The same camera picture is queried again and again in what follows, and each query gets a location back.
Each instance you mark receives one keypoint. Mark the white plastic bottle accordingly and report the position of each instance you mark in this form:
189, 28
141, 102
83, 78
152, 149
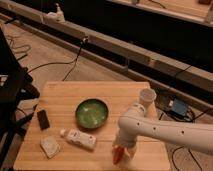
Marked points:
80, 138

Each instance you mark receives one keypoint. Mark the white object on rail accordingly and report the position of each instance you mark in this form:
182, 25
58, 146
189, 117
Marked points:
58, 15

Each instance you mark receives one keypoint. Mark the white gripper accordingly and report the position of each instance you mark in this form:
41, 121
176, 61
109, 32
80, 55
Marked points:
127, 141

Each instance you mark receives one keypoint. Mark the black rectangular block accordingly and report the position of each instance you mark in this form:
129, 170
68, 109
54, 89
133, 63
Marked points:
43, 120

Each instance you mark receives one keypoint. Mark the white paper cup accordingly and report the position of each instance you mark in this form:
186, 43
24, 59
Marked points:
147, 97

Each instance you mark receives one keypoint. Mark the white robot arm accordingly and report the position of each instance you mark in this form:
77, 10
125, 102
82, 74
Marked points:
133, 123

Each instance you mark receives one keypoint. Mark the green bowl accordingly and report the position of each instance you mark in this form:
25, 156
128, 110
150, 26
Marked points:
91, 113

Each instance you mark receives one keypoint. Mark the red chili pepper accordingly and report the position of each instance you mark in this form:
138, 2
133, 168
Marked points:
118, 154

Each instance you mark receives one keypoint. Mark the white sponge block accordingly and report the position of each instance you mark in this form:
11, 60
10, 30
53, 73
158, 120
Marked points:
50, 146

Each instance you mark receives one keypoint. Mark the black chair frame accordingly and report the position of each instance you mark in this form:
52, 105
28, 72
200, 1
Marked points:
17, 87

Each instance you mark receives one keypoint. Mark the blue power box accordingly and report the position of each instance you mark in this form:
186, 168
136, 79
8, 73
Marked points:
178, 107

